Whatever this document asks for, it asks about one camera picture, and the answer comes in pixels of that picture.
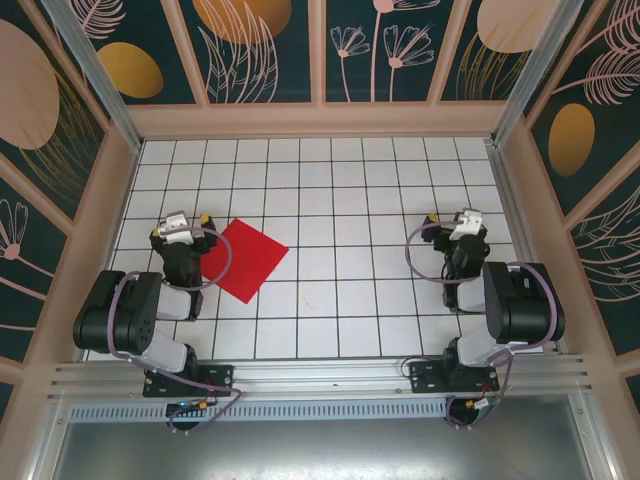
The aluminium side rail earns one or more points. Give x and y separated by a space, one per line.
511 200

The aluminium mounting rail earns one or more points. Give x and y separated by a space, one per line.
320 372

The small controller board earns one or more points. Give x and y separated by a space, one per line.
475 405
190 406

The aluminium corner post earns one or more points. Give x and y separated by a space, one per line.
534 75
106 90

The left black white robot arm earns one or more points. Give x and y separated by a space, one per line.
125 320

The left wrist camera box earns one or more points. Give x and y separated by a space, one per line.
175 227

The grey metal sheet panel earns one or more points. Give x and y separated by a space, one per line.
320 450

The red square paper sheet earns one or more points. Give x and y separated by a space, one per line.
250 255

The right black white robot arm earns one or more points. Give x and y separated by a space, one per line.
525 310

